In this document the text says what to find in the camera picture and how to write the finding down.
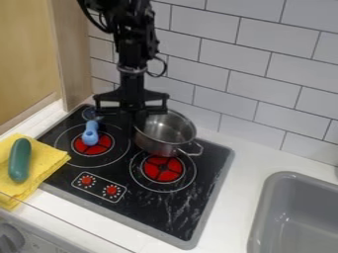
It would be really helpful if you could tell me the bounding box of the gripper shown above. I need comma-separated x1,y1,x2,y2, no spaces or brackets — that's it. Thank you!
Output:
92,70,172,130

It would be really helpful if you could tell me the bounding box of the green toy cucumber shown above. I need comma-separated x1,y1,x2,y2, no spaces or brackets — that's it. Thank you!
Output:
6,137,34,184

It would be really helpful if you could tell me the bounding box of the toy stove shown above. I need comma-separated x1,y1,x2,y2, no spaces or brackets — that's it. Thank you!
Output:
36,103,237,251

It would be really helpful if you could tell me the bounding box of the blue tool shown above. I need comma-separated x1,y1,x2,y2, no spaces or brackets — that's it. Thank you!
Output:
80,106,106,147

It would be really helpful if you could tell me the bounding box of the toy sink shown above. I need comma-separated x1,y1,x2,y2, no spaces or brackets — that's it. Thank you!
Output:
245,170,338,253

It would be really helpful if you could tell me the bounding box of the wooden board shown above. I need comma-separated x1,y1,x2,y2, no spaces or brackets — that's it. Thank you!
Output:
0,0,94,134

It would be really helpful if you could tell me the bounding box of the yellow cloth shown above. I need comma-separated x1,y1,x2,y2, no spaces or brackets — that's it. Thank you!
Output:
0,132,73,212

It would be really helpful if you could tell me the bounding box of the silver pot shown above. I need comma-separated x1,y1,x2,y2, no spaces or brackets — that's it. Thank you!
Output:
131,109,206,158

